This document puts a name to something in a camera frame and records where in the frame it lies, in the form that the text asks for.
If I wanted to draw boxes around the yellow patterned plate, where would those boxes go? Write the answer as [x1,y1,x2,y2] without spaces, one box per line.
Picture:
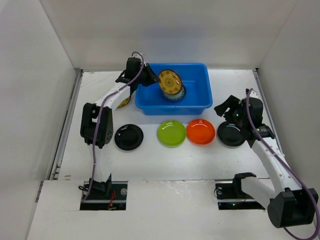
[158,69,183,95]
[117,96,131,109]

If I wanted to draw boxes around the blue floral plate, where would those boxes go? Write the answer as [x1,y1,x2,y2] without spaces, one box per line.
[161,85,187,102]

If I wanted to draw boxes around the black plate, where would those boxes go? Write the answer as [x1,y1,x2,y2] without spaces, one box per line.
[217,121,245,148]
[114,124,144,151]

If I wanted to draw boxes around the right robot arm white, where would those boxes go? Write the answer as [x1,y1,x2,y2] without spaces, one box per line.
[214,95,319,228]

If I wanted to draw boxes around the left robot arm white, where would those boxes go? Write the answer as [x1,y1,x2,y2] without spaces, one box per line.
[79,51,160,200]

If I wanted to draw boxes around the orange plate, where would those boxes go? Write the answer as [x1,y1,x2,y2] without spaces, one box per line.
[186,118,216,146]

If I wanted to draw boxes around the green plate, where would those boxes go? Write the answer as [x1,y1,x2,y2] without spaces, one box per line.
[157,120,187,147]

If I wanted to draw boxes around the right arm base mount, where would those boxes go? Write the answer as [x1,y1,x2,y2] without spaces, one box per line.
[213,180,265,211]

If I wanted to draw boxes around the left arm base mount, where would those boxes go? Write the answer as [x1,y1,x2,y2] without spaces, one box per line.
[79,181,128,211]

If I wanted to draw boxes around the metal side rail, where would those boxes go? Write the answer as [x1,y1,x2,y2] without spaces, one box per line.
[47,68,84,180]

